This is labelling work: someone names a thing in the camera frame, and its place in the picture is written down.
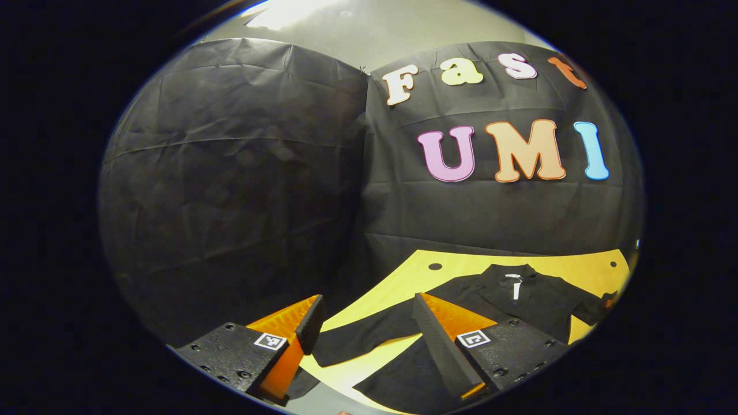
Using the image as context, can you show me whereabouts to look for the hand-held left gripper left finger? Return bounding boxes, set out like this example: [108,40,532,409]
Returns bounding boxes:
[175,295,327,405]

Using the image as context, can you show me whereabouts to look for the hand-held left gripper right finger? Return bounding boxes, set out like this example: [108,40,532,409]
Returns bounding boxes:
[412,293,573,402]

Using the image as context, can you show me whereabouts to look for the black garment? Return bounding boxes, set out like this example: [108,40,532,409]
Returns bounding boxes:
[285,263,619,415]

